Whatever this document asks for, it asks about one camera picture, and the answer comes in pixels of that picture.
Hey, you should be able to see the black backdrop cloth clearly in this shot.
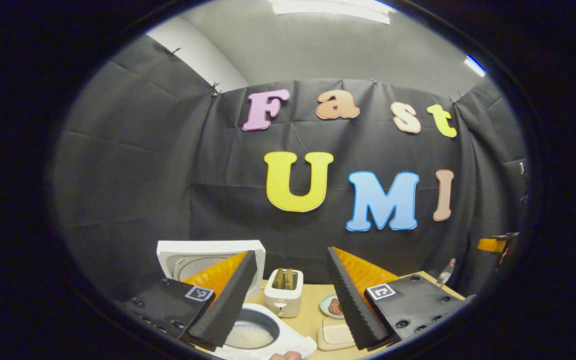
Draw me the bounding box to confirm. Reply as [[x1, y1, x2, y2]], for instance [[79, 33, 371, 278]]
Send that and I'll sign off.
[[50, 35, 531, 301]]

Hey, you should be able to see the light green plate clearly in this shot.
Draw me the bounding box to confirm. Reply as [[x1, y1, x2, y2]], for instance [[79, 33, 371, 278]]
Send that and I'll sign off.
[[319, 293, 345, 320]]

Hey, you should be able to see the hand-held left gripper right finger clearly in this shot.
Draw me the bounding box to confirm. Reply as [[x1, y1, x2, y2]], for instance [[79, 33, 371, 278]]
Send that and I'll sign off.
[[325, 246, 469, 351]]

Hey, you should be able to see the clear bottle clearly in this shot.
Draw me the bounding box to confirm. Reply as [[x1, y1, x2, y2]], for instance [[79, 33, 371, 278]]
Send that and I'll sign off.
[[437, 258, 457, 290]]

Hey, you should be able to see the white toaster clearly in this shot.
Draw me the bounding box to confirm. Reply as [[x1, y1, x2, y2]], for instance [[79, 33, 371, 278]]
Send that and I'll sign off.
[[264, 268, 305, 319]]

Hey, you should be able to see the small ceiling light panel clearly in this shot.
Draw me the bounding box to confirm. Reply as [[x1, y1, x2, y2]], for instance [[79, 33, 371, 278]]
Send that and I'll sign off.
[[464, 55, 487, 78]]

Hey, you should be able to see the long ceiling light panel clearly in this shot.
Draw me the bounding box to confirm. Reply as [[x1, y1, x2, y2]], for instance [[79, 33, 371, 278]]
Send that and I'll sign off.
[[268, 0, 391, 25]]

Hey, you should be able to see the clear box of rice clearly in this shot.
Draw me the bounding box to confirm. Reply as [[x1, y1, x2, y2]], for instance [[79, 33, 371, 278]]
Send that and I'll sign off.
[[317, 317, 357, 352]]

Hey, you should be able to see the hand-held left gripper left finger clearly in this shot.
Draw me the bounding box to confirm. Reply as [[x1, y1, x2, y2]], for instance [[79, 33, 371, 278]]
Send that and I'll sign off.
[[120, 250, 259, 352]]

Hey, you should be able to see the white rice cooker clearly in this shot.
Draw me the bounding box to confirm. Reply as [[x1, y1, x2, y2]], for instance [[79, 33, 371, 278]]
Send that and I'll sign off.
[[156, 240, 319, 360]]

